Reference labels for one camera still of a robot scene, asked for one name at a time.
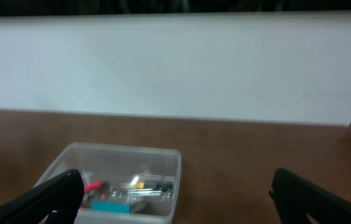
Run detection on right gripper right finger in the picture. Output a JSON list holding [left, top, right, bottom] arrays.
[[269, 168, 351, 224]]

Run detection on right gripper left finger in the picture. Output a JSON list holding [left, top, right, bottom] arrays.
[[0, 169, 84, 223]]

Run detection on small claw hammer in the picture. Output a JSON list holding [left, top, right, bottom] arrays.
[[80, 182, 113, 208]]

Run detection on red handled pliers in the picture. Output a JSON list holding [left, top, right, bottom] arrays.
[[81, 170, 105, 200]]

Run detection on blue white cardboard box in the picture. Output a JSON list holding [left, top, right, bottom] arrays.
[[91, 200, 146, 214]]

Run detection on clear plastic container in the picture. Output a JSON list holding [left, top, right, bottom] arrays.
[[37, 142, 182, 224]]

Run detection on silver combination wrench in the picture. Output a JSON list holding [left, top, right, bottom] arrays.
[[113, 189, 172, 197]]

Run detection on black yellow screwdriver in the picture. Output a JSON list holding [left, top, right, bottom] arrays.
[[126, 175, 175, 192]]

